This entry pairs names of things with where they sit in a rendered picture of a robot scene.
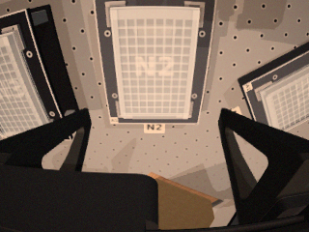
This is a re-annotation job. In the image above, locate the white microplate with grid of square wells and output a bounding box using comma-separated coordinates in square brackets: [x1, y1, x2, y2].
[110, 6, 200, 119]
[0, 31, 50, 137]
[259, 64, 309, 131]

